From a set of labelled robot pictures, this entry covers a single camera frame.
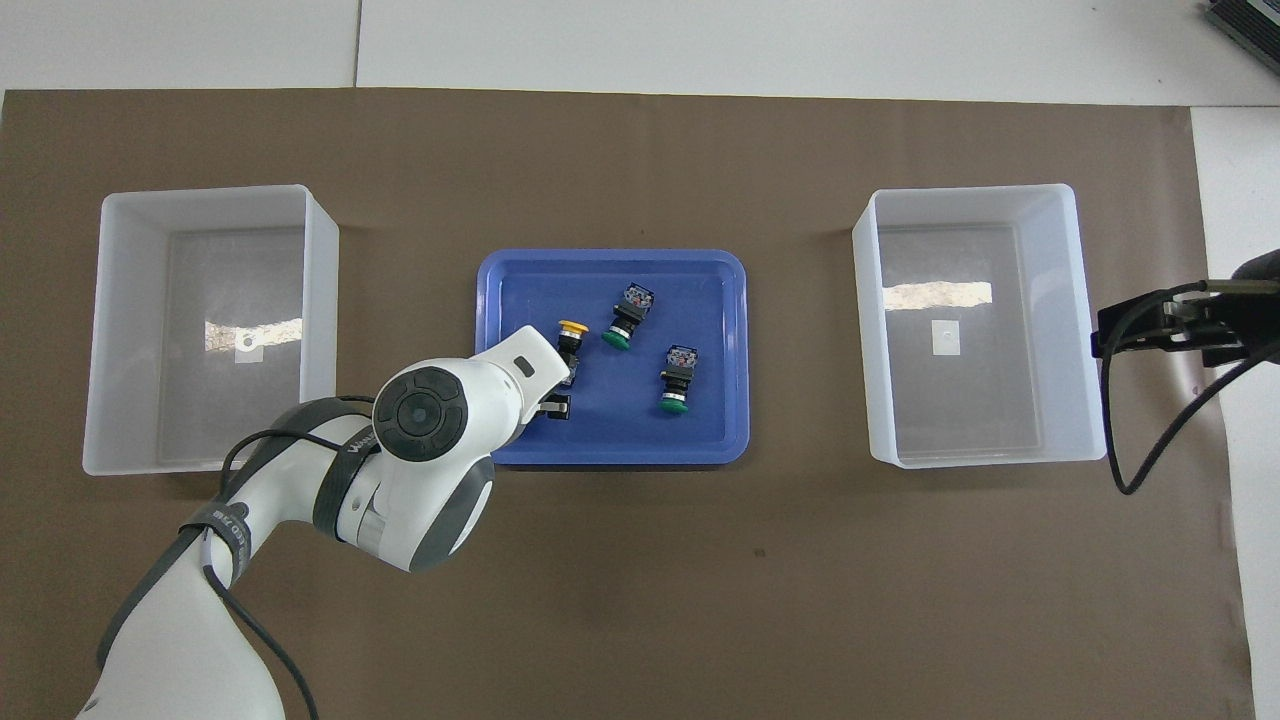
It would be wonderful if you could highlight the yellow push button switch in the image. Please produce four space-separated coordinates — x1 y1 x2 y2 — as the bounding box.
556 320 591 389

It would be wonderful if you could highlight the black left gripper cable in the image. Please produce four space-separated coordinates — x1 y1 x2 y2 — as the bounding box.
200 395 376 720

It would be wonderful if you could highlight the brown table mat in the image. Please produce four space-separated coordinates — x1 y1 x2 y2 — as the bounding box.
0 88 1256 720

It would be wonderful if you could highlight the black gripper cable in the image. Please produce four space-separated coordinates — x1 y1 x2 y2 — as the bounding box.
1100 283 1280 496
200 395 376 720

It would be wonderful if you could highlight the translucent white plastic box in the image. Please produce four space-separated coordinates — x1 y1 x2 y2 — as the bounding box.
852 183 1109 469
82 184 341 477

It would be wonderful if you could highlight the dark grey device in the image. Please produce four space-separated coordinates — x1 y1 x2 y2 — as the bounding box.
1205 0 1280 61

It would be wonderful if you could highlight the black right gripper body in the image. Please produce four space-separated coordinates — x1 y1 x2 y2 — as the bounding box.
1160 292 1280 368

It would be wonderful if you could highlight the green push button switch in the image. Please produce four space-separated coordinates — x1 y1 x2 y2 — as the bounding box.
601 283 657 353
657 342 699 416

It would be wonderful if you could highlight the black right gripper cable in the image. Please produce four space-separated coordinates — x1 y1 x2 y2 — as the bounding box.
1100 283 1280 496

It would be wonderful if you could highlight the blue plastic tray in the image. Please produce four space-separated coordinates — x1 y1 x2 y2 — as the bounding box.
475 248 751 469

